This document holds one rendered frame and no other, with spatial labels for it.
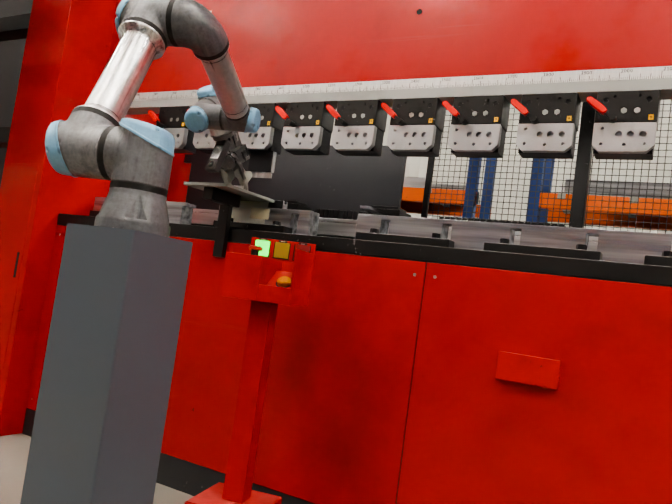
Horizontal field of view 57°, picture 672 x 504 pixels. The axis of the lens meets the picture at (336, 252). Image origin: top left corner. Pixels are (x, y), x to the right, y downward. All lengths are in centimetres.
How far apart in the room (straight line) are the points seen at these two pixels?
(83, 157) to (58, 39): 147
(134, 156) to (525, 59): 114
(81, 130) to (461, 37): 115
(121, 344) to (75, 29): 180
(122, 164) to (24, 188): 143
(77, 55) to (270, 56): 86
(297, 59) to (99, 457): 148
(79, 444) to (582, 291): 117
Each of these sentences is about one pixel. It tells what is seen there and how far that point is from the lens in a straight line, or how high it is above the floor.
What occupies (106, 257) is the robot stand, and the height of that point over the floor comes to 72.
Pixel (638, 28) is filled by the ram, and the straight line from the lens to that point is 191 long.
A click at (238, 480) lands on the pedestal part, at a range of 178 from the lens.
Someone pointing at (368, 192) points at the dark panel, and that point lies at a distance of 258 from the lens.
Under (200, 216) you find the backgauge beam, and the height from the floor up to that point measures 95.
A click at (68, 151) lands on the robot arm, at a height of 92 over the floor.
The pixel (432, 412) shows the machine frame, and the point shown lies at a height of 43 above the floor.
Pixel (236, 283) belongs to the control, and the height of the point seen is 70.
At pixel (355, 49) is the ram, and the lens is 215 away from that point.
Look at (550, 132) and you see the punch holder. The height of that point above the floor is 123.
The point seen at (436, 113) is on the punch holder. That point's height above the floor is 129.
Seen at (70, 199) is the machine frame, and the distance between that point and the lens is 275.
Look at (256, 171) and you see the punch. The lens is 225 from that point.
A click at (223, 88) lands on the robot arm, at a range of 177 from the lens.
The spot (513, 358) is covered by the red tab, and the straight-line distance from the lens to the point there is 164.
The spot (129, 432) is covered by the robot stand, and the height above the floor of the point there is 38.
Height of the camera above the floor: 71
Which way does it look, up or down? 4 degrees up
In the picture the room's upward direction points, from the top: 8 degrees clockwise
